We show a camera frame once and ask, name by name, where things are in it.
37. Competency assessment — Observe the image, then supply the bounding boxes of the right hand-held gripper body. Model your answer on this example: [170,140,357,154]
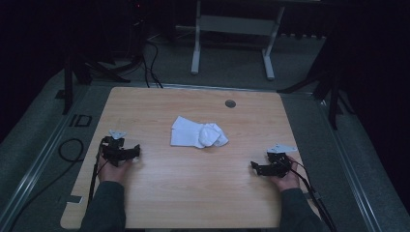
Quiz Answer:
[264,143,298,179]

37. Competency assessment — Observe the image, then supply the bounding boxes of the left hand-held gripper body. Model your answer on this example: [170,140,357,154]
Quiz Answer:
[99,129,131,167]

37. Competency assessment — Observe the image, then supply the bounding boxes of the person's right hand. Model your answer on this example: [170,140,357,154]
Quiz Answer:
[270,156,302,193]

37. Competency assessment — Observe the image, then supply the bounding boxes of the person's left hand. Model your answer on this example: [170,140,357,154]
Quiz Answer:
[97,154,133,187]

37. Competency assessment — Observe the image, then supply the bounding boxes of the black tripod stand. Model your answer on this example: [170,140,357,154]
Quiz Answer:
[61,18,147,116]
[277,28,356,131]

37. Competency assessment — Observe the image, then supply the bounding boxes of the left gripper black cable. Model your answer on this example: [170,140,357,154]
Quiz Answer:
[87,154,111,207]

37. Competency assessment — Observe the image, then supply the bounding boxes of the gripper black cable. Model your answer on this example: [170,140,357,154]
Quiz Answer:
[87,154,111,207]
[280,157,338,232]

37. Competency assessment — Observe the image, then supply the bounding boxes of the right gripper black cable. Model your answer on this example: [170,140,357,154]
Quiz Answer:
[280,157,338,232]

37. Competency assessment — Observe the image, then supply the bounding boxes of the black looped floor cable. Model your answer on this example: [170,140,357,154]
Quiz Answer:
[9,137,85,231]

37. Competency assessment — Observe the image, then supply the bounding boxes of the metal floor rail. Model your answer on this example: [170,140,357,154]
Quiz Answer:
[0,93,85,228]
[317,98,385,232]

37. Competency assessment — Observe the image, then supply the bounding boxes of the black floor cables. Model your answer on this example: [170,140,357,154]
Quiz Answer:
[140,38,164,89]

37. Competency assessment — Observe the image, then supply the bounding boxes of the white metal desk frame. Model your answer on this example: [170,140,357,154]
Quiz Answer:
[175,0,286,81]

